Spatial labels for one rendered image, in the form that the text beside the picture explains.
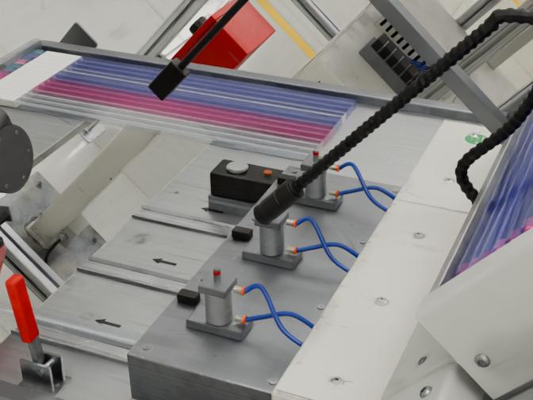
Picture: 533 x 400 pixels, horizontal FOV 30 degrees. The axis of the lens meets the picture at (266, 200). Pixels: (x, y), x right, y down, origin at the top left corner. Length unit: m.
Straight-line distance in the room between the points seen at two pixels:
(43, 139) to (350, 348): 0.64
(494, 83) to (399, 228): 1.90
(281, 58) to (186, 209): 2.24
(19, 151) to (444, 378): 0.41
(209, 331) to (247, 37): 1.04
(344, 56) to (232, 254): 1.43
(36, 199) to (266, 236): 1.51
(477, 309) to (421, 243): 0.32
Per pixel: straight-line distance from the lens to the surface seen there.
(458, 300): 0.58
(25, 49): 1.53
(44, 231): 2.28
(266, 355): 0.80
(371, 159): 1.20
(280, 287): 0.87
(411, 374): 0.66
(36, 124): 1.33
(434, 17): 2.77
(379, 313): 0.81
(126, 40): 2.89
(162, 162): 2.67
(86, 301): 0.97
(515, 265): 0.56
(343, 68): 2.27
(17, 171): 0.85
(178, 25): 2.31
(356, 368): 0.75
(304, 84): 1.37
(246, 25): 1.82
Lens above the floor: 1.73
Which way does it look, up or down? 38 degrees down
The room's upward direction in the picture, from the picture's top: 50 degrees clockwise
